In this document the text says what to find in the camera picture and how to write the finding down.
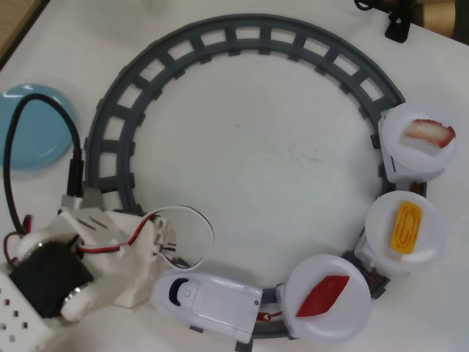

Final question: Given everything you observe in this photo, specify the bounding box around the red black sensor wire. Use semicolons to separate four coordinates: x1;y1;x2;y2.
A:
75;216;158;256

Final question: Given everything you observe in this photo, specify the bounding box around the grey circular toy train track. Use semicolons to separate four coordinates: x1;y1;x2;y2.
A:
82;13;428;348

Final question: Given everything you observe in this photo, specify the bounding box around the red tuna toy sushi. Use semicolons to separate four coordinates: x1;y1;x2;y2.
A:
295;274;351;319

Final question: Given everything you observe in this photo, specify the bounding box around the red black servo cable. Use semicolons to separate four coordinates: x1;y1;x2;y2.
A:
2;215;36;267

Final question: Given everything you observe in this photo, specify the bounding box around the yellow egg toy sushi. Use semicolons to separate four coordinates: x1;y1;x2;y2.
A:
388;200;423;254

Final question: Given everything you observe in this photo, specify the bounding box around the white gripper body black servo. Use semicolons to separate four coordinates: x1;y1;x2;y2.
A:
9;214;146;319

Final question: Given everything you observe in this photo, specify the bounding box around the red white shrimp toy sushi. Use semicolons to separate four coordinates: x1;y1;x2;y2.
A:
397;117;457;155

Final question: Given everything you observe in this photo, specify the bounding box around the white round plastic plate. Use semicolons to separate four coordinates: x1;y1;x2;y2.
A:
366;190;448;274
287;255;372;344
384;102;458;175

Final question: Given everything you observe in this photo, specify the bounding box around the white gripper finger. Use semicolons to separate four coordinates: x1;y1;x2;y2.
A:
137;216;179;262
60;254;164;323

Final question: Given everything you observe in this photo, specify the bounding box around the blue round dish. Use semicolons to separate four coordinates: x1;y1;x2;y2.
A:
0;83;78;172

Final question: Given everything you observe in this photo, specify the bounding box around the black clamp mount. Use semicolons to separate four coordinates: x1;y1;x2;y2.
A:
384;0;417;44

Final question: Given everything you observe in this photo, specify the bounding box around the white Shinkansen toy locomotive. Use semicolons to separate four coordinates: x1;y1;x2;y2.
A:
148;273;263;337

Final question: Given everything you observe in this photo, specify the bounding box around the black USB camera cable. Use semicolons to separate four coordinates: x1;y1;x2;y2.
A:
2;93;86;235

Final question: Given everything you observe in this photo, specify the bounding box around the beige cardboard tube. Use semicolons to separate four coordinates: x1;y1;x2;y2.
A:
421;0;459;29

